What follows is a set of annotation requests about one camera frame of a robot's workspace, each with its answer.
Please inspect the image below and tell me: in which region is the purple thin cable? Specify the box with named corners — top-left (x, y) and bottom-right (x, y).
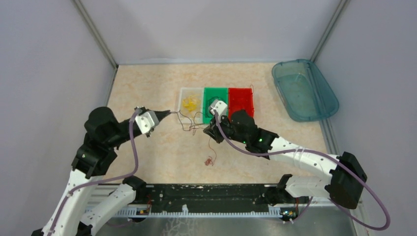
top-left (204, 95), bottom-right (228, 112)
top-left (169, 111), bottom-right (204, 133)

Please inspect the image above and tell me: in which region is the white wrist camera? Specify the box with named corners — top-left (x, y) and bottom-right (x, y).
top-left (208, 99), bottom-right (228, 122)
top-left (135, 107), bottom-right (152, 138)

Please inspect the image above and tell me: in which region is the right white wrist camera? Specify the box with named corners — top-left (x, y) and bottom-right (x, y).
top-left (208, 99), bottom-right (228, 122)

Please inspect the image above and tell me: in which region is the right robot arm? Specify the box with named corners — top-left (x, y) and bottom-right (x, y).
top-left (203, 110), bottom-right (367, 209)

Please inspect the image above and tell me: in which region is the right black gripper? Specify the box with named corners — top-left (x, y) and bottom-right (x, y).
top-left (204, 111), bottom-right (248, 144)

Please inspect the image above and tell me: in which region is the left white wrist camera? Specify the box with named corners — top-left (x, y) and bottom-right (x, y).
top-left (135, 107), bottom-right (152, 138)

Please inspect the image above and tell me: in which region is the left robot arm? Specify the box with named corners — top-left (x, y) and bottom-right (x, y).
top-left (32, 107), bottom-right (171, 236)

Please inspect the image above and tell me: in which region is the red plastic bin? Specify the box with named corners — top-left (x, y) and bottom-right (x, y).
top-left (228, 88), bottom-right (254, 119)

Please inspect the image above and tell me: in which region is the white toothed cable duct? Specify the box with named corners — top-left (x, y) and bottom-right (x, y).
top-left (112, 206), bottom-right (283, 218)

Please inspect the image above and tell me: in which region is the aluminium frame rail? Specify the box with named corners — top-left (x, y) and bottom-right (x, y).
top-left (86, 183), bottom-right (362, 209)

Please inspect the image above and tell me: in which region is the yellow cable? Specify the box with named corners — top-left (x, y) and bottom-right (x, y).
top-left (181, 94), bottom-right (201, 113)

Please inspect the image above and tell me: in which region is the white plastic bin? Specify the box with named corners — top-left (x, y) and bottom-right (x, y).
top-left (177, 87), bottom-right (204, 124)

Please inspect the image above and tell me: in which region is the green plastic bin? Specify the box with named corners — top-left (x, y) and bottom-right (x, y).
top-left (202, 87), bottom-right (229, 124)

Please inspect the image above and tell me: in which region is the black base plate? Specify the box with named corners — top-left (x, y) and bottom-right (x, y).
top-left (119, 183), bottom-right (310, 216)

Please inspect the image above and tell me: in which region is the teal transparent tub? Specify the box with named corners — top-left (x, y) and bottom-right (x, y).
top-left (271, 59), bottom-right (339, 122)

